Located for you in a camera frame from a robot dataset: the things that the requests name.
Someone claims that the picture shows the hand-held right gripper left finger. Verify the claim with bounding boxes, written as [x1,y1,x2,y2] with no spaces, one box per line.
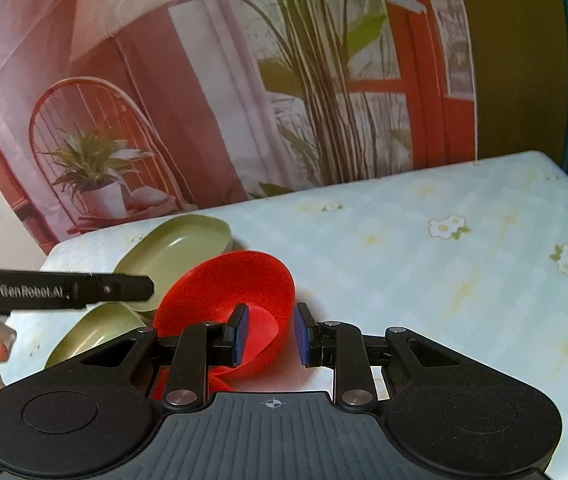
[79,304,251,409]

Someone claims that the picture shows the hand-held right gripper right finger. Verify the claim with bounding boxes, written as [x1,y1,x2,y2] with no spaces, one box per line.
[294,301,458,407]

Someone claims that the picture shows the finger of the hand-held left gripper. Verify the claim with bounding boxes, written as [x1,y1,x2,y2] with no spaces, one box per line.
[87,272,156,307]

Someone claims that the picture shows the green square plate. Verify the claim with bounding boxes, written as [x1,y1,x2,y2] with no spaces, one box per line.
[113,214,234,314]
[44,304,149,370]

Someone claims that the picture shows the floral checked tablecloth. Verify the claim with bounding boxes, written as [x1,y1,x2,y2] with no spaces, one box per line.
[1,150,568,463]

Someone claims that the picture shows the printed backdrop cloth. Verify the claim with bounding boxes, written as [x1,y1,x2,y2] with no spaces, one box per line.
[0,0,481,257]

